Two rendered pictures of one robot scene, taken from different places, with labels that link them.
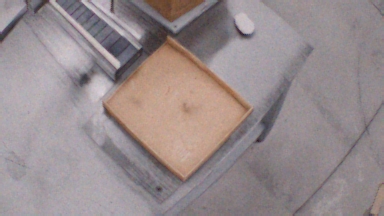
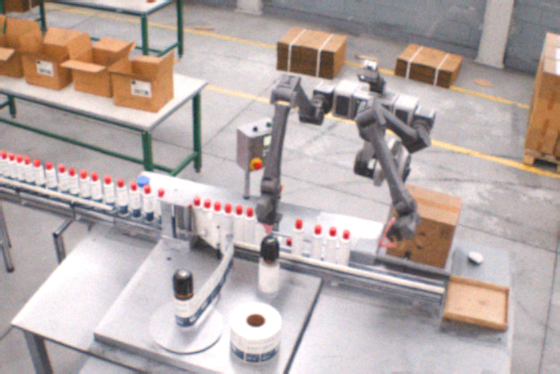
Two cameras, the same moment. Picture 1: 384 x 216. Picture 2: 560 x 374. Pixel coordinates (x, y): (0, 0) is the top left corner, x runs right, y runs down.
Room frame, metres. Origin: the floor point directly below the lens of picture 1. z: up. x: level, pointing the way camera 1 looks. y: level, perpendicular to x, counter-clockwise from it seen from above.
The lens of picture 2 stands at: (-1.12, 1.60, 2.87)
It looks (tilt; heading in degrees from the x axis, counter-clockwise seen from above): 34 degrees down; 342
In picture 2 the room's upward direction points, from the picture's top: 3 degrees clockwise
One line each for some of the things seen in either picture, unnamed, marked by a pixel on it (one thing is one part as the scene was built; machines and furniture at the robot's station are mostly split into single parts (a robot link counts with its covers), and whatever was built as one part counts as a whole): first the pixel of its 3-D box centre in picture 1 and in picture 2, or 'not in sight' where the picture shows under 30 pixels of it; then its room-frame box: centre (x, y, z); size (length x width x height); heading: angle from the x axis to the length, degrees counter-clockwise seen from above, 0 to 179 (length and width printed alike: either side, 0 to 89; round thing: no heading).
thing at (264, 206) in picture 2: not in sight; (267, 198); (1.04, 0.94, 1.28); 0.11 x 0.09 x 0.12; 139
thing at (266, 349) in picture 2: not in sight; (255, 333); (0.61, 1.10, 0.95); 0.20 x 0.20 x 0.14
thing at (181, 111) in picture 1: (174, 105); (477, 301); (0.61, 0.04, 0.85); 0.30 x 0.26 x 0.04; 56
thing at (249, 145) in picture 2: not in sight; (258, 145); (1.30, 0.91, 1.38); 0.17 x 0.10 x 0.19; 111
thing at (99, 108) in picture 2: not in sight; (67, 118); (3.69, 1.85, 0.39); 2.20 x 0.80 x 0.78; 49
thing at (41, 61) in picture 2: not in sight; (49, 58); (3.60, 1.93, 0.97); 0.45 x 0.38 x 0.37; 142
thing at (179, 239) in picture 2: not in sight; (180, 219); (1.33, 1.27, 1.01); 0.14 x 0.13 x 0.26; 56
